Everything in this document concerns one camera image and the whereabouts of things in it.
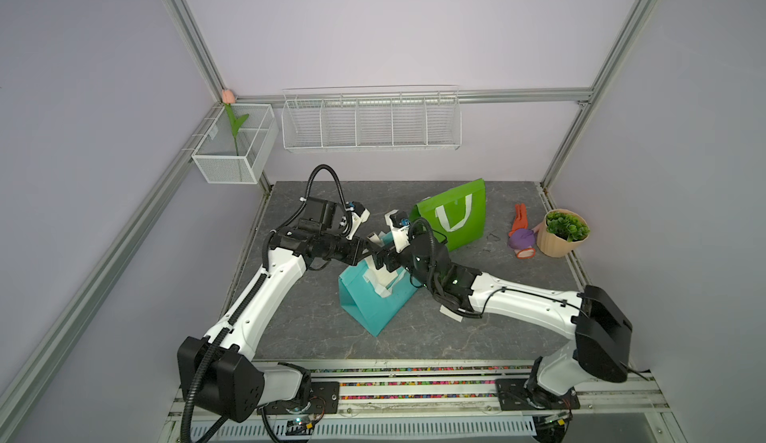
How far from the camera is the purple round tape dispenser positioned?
1012mm

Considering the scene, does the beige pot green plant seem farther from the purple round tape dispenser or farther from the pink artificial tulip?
the pink artificial tulip

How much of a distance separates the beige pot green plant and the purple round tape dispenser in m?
0.05

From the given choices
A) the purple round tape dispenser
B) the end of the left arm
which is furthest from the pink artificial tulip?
the purple round tape dispenser

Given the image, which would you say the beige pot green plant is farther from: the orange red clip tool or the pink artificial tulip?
the pink artificial tulip

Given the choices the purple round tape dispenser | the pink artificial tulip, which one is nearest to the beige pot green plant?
the purple round tape dispenser

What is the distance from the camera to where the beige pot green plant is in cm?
91

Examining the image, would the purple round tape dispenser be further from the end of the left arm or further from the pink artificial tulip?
the pink artificial tulip
